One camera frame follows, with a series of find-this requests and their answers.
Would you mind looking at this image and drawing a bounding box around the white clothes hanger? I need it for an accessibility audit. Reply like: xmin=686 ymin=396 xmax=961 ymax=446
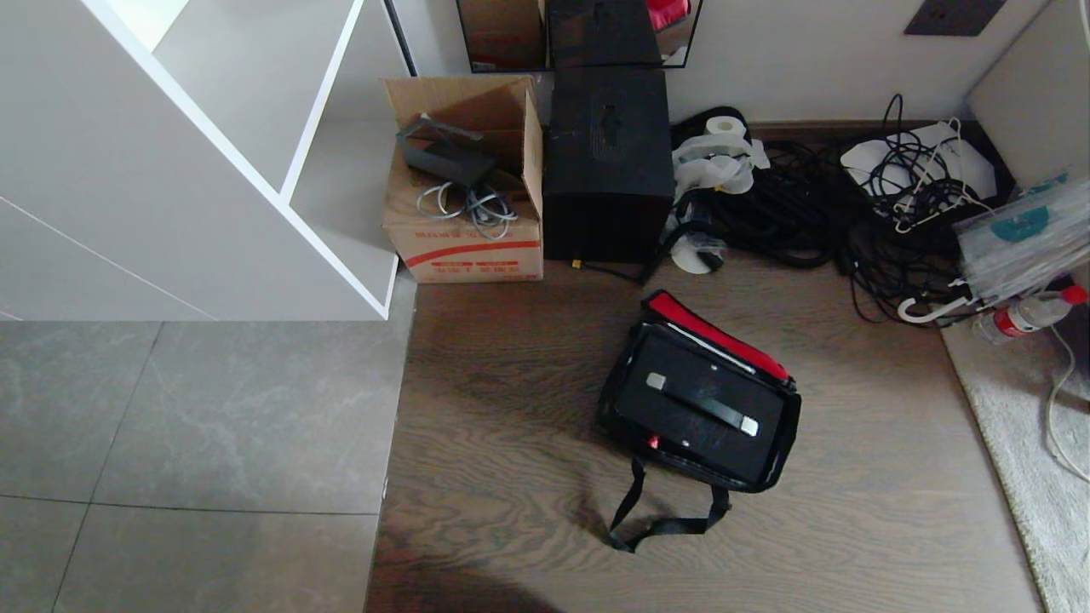
xmin=898 ymin=278 xmax=989 ymax=324

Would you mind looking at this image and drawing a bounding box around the black bag with red lining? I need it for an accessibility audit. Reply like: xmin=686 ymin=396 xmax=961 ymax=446
xmin=595 ymin=289 xmax=803 ymax=553

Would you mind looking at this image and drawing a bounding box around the black wall socket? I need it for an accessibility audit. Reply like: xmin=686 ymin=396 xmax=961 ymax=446
xmin=904 ymin=0 xmax=1009 ymax=37

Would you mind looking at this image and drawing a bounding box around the grey cable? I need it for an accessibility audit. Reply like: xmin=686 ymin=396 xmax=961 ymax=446
xmin=416 ymin=180 xmax=519 ymax=241

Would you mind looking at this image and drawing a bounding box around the clear plastic package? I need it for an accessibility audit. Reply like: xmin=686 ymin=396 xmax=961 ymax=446
xmin=953 ymin=175 xmax=1090 ymax=305

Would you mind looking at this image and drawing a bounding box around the black case with handle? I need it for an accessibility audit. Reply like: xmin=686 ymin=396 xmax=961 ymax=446
xmin=613 ymin=327 xmax=785 ymax=484

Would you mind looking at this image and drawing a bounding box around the plastic bottle red cap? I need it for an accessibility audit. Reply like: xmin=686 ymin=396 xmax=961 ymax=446
xmin=973 ymin=285 xmax=1090 ymax=345

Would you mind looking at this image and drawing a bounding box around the white cable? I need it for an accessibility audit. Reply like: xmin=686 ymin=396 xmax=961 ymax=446
xmin=1045 ymin=324 xmax=1090 ymax=484

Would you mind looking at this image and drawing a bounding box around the black cable bundle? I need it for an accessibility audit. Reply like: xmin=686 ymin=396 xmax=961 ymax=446
xmin=669 ymin=94 xmax=997 ymax=324

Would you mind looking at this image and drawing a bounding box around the black box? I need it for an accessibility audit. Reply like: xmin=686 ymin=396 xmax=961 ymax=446
xmin=542 ymin=67 xmax=675 ymax=264

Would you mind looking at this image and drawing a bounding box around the white paper roll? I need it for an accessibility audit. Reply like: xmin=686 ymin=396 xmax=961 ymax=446
xmin=671 ymin=114 xmax=771 ymax=203

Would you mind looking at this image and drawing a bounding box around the cardboard box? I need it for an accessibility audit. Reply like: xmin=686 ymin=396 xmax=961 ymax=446
xmin=381 ymin=75 xmax=545 ymax=284

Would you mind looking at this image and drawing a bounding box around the grey rug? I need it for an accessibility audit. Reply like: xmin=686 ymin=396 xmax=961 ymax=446
xmin=940 ymin=300 xmax=1090 ymax=613

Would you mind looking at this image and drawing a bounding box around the black device in box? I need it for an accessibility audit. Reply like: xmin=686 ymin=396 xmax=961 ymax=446
xmin=396 ymin=114 xmax=498 ymax=187

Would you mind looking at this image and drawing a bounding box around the white flat device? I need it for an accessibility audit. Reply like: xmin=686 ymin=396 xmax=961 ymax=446
xmin=840 ymin=123 xmax=997 ymax=202

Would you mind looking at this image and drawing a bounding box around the white shelf unit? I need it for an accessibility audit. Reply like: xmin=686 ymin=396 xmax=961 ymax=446
xmin=0 ymin=0 xmax=411 ymax=323

